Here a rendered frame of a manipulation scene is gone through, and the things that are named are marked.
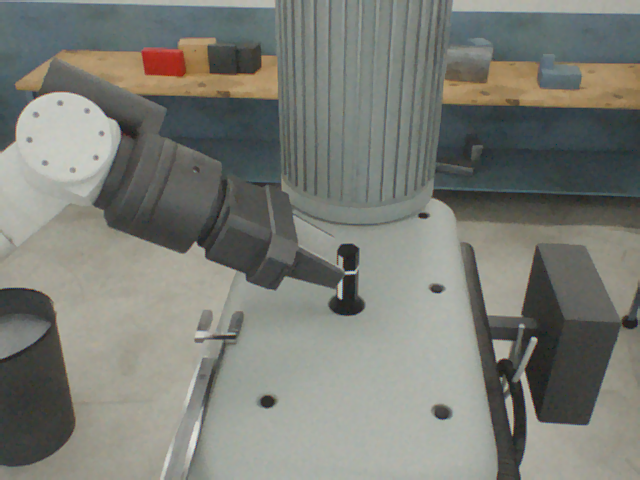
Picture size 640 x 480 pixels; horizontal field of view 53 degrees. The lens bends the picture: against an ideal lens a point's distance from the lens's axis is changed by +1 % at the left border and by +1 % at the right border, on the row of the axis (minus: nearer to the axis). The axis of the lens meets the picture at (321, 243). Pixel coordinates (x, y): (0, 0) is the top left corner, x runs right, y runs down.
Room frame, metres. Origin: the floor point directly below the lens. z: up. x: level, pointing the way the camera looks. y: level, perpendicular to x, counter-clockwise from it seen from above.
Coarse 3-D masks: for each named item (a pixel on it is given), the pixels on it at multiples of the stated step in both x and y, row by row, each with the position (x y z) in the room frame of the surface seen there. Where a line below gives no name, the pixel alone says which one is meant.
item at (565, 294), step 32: (544, 256) 0.84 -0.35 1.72; (576, 256) 0.84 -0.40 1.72; (544, 288) 0.79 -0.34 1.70; (576, 288) 0.76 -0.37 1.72; (544, 320) 0.76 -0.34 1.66; (576, 320) 0.69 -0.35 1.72; (608, 320) 0.69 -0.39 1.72; (544, 352) 0.73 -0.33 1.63; (576, 352) 0.68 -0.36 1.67; (608, 352) 0.68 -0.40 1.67; (544, 384) 0.69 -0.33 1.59; (576, 384) 0.68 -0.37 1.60; (544, 416) 0.69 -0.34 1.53; (576, 416) 0.68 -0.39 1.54
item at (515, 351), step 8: (520, 328) 0.75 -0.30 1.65; (520, 336) 0.75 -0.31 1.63; (512, 344) 0.82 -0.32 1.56; (520, 344) 0.82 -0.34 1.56; (512, 352) 0.82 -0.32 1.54; (520, 352) 0.82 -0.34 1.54; (528, 352) 0.73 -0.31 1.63; (512, 360) 0.81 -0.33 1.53; (520, 360) 0.82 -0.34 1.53; (528, 360) 0.73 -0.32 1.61; (520, 368) 0.73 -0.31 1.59; (504, 376) 0.81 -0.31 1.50; (504, 384) 0.80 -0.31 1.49
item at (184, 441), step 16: (208, 320) 0.48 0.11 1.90; (240, 320) 0.48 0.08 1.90; (208, 336) 0.45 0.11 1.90; (224, 336) 0.45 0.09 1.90; (208, 352) 0.43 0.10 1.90; (208, 368) 0.41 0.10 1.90; (192, 384) 0.39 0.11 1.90; (208, 384) 0.39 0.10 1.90; (192, 400) 0.37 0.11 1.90; (208, 400) 0.38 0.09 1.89; (192, 416) 0.36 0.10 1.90; (176, 432) 0.34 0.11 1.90; (192, 432) 0.34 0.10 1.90; (176, 448) 0.33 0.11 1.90; (192, 448) 0.33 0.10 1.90; (176, 464) 0.31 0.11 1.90
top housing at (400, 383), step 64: (384, 256) 0.60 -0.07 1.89; (448, 256) 0.60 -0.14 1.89; (256, 320) 0.49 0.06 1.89; (320, 320) 0.49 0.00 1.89; (384, 320) 0.49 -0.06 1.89; (448, 320) 0.49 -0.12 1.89; (256, 384) 0.40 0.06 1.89; (320, 384) 0.40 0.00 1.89; (384, 384) 0.40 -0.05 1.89; (448, 384) 0.40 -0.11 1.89; (256, 448) 0.33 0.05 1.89; (320, 448) 0.33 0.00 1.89; (384, 448) 0.33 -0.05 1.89; (448, 448) 0.33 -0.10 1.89
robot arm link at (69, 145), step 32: (64, 64) 0.51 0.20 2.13; (64, 96) 0.45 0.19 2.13; (96, 96) 0.50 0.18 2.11; (128, 96) 0.51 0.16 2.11; (32, 128) 0.43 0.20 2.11; (64, 128) 0.44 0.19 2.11; (96, 128) 0.44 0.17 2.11; (128, 128) 0.50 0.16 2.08; (32, 160) 0.41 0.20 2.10; (64, 160) 0.42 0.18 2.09; (96, 160) 0.43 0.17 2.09; (128, 160) 0.47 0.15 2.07; (160, 160) 0.47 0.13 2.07; (64, 192) 0.45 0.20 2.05; (96, 192) 0.45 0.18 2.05; (128, 192) 0.44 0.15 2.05; (160, 192) 0.45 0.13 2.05; (128, 224) 0.45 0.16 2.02
